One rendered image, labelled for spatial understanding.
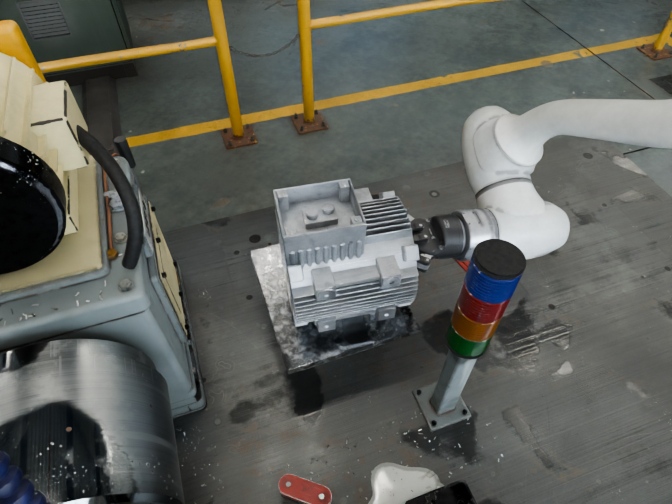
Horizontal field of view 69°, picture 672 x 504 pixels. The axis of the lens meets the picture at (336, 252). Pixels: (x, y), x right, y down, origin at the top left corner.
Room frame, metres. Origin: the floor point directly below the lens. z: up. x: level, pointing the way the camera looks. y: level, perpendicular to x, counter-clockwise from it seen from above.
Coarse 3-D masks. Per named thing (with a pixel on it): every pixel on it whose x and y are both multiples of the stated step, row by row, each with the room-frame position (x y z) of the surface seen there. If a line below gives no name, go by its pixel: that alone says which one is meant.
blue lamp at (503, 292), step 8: (472, 256) 0.37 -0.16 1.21; (472, 264) 0.36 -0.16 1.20; (472, 272) 0.35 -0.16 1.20; (480, 272) 0.34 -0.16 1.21; (472, 280) 0.35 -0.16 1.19; (480, 280) 0.34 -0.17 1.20; (488, 280) 0.33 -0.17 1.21; (496, 280) 0.33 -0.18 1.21; (504, 280) 0.33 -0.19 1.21; (512, 280) 0.33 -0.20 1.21; (472, 288) 0.34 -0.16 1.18; (480, 288) 0.34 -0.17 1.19; (488, 288) 0.33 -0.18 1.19; (496, 288) 0.33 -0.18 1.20; (504, 288) 0.33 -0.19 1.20; (512, 288) 0.33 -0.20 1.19; (480, 296) 0.33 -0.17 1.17; (488, 296) 0.33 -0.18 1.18; (496, 296) 0.33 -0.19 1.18; (504, 296) 0.33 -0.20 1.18
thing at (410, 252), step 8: (384, 192) 0.60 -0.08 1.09; (392, 192) 0.60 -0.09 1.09; (408, 248) 0.48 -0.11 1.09; (416, 248) 0.48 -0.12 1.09; (408, 256) 0.47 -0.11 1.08; (416, 256) 0.47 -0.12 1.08; (296, 264) 0.45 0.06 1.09; (288, 272) 0.44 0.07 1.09; (296, 272) 0.44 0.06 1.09; (296, 280) 0.43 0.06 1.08; (400, 304) 0.47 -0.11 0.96; (408, 304) 0.47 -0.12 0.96
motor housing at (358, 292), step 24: (384, 216) 0.53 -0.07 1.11; (384, 240) 0.50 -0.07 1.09; (408, 240) 0.50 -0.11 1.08; (312, 264) 0.46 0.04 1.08; (336, 264) 0.46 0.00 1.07; (360, 264) 0.47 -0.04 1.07; (408, 264) 0.47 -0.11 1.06; (288, 288) 0.51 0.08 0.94; (312, 288) 0.43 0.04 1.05; (336, 288) 0.43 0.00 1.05; (360, 288) 0.44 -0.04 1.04; (408, 288) 0.45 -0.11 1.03; (312, 312) 0.41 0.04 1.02; (336, 312) 0.42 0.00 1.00; (360, 312) 0.44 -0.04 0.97
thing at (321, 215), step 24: (288, 192) 0.55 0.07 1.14; (312, 192) 0.56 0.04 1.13; (336, 192) 0.57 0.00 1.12; (288, 216) 0.52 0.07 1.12; (312, 216) 0.50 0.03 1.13; (336, 216) 0.51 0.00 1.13; (360, 216) 0.49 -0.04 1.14; (288, 240) 0.45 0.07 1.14; (312, 240) 0.46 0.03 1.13; (336, 240) 0.47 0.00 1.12; (360, 240) 0.48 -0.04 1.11; (288, 264) 0.45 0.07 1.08
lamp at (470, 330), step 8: (456, 304) 0.37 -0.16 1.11; (456, 312) 0.36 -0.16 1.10; (456, 320) 0.35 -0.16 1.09; (464, 320) 0.34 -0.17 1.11; (456, 328) 0.34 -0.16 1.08; (464, 328) 0.34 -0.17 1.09; (472, 328) 0.33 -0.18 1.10; (480, 328) 0.33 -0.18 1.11; (488, 328) 0.33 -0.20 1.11; (496, 328) 0.34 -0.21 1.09; (464, 336) 0.33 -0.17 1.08; (472, 336) 0.33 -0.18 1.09; (480, 336) 0.33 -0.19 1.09; (488, 336) 0.33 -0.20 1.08
